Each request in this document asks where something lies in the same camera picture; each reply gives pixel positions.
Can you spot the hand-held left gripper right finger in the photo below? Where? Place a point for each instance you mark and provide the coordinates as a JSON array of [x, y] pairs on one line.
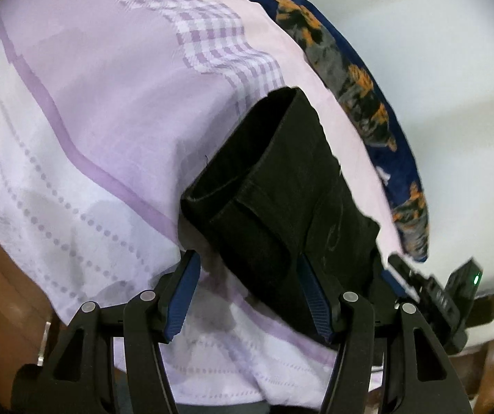
[[316, 306]]

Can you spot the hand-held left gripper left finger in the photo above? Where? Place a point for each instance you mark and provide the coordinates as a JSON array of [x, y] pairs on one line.
[[182, 297]]

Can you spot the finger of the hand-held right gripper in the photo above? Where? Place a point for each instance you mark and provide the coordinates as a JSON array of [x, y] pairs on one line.
[[406, 274]]

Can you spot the black pants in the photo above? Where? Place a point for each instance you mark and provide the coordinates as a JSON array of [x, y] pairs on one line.
[[281, 181]]

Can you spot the navy printed plush blanket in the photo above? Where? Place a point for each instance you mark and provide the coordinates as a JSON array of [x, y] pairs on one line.
[[359, 95]]

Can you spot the purple checked bed sheet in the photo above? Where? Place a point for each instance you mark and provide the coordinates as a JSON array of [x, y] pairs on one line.
[[100, 116]]

